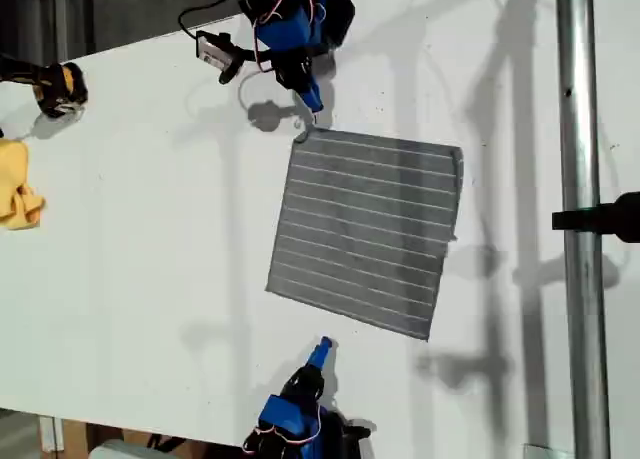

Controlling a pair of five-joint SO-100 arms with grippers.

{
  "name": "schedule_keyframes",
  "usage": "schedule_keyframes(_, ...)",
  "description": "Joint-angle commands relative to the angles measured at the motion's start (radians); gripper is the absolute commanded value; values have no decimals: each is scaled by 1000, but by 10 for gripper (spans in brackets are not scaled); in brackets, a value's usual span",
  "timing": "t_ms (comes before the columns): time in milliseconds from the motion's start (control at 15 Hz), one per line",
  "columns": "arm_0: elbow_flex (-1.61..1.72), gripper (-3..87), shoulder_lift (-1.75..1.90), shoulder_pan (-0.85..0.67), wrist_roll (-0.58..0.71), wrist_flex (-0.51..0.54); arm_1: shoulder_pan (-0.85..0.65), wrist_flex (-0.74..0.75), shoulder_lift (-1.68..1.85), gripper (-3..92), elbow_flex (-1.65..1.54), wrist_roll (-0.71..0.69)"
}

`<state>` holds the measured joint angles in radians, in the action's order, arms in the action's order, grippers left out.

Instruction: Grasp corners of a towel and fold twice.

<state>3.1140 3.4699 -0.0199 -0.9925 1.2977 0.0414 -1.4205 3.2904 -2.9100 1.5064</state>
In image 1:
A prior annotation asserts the grey white-striped towel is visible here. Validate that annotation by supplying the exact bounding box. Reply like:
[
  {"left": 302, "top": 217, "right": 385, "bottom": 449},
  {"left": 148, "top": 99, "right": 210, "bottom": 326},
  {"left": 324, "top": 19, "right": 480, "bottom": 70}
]
[{"left": 264, "top": 127, "right": 465, "bottom": 344}]

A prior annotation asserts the yellow cloth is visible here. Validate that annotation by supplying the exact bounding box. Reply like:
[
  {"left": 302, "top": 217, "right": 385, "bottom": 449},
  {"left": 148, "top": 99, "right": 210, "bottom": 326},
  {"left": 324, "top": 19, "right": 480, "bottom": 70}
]
[{"left": 0, "top": 137, "right": 47, "bottom": 231}]

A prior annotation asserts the black clamp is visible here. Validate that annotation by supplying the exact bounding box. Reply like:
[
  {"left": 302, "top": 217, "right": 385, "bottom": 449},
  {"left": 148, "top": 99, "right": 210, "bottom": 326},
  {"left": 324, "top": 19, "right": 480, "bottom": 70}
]
[{"left": 551, "top": 191, "right": 640, "bottom": 244}]

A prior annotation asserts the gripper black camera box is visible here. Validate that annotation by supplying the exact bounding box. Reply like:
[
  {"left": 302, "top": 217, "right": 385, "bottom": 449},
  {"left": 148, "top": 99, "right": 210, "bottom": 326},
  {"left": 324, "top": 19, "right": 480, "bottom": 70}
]
[{"left": 195, "top": 30, "right": 274, "bottom": 86}]

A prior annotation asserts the camera black cable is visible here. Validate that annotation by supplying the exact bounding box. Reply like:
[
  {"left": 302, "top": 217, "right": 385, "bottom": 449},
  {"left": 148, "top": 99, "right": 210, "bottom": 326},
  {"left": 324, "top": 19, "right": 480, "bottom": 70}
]
[{"left": 178, "top": 0, "right": 245, "bottom": 41}]

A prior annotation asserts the steel post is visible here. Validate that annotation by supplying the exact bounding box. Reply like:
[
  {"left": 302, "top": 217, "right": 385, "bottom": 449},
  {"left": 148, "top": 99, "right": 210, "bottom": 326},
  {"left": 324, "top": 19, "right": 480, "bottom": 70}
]
[{"left": 554, "top": 0, "right": 612, "bottom": 459}]

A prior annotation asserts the white table bracket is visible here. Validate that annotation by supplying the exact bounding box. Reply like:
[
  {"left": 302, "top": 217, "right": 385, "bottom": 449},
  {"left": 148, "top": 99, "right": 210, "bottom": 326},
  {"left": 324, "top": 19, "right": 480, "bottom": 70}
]
[{"left": 38, "top": 416, "right": 65, "bottom": 453}]

